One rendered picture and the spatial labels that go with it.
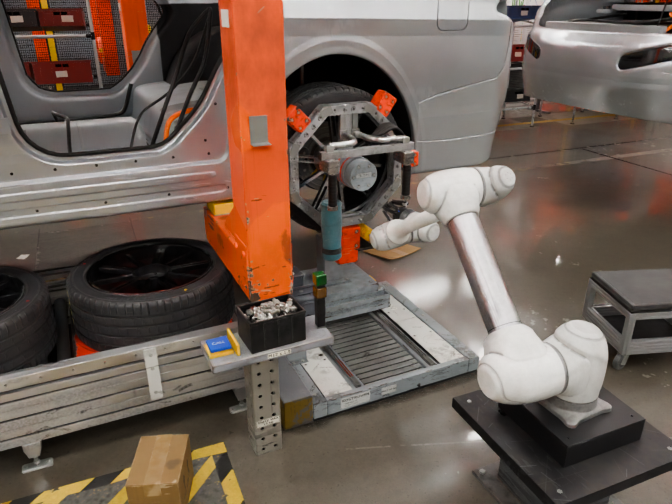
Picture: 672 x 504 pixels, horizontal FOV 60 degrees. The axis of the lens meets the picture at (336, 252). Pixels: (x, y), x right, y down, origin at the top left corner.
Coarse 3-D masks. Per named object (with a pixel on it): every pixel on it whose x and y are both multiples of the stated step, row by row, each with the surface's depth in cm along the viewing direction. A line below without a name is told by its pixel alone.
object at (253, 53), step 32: (224, 0) 176; (256, 0) 172; (224, 32) 182; (256, 32) 175; (224, 64) 188; (256, 64) 179; (256, 96) 182; (256, 128) 186; (256, 160) 190; (256, 192) 194; (288, 192) 199; (256, 224) 199; (288, 224) 204; (256, 256) 203; (288, 256) 208; (256, 288) 208; (288, 288) 213
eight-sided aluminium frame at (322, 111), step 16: (320, 112) 238; (336, 112) 242; (352, 112) 245; (368, 112) 248; (288, 144) 241; (288, 160) 242; (400, 176) 267; (384, 192) 266; (304, 208) 252; (368, 208) 273; (320, 224) 258; (352, 224) 265
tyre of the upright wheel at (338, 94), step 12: (312, 84) 259; (324, 84) 257; (336, 84) 257; (288, 96) 256; (300, 96) 249; (312, 96) 244; (324, 96) 246; (336, 96) 248; (348, 96) 250; (360, 96) 253; (372, 96) 256; (300, 108) 243; (312, 108) 245; (288, 132) 245; (384, 180) 274; (300, 216) 261; (312, 228) 268
